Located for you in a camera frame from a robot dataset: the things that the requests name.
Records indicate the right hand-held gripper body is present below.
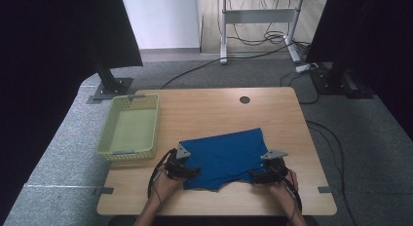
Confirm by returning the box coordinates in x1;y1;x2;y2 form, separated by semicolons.
260;149;289;185

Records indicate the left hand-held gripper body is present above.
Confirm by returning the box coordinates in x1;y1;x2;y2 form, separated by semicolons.
165;143;192;181

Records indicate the blue t-shirt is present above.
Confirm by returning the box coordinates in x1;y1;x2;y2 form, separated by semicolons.
178;127;271;192

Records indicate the green plastic basket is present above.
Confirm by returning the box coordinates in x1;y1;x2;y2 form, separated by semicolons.
96;94;161;162

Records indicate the person's left hand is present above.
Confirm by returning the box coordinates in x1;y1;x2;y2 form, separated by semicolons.
149;174;184;206

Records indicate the person's right hand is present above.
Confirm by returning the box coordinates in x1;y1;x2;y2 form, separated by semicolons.
268;170;298;210

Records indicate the black metal stand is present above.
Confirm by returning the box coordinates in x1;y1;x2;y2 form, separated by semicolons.
310;56;374;100
86;47;134;105

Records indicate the white power strip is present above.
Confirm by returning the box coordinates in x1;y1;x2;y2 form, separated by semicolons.
295;62;319;74

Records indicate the black curtain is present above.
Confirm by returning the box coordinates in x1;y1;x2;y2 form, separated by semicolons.
305;0;413;141
0;0;144;220

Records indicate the left hand-held gripper cable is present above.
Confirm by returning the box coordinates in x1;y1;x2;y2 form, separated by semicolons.
147;148;178;205

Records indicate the hand-held gripper cable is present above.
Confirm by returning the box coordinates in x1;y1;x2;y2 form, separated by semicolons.
147;148;178;205
275;167;304;220

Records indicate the right hand-held gripper cable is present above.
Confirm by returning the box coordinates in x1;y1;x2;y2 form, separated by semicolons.
275;167;304;220

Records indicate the long black floor cable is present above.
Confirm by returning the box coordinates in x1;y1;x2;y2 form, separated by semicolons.
160;40;295;90

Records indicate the tangle of black cables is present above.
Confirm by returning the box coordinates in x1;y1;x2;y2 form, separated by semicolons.
227;0;312;53

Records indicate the white desk frame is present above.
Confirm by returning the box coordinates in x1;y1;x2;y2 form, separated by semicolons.
210;0;306;65

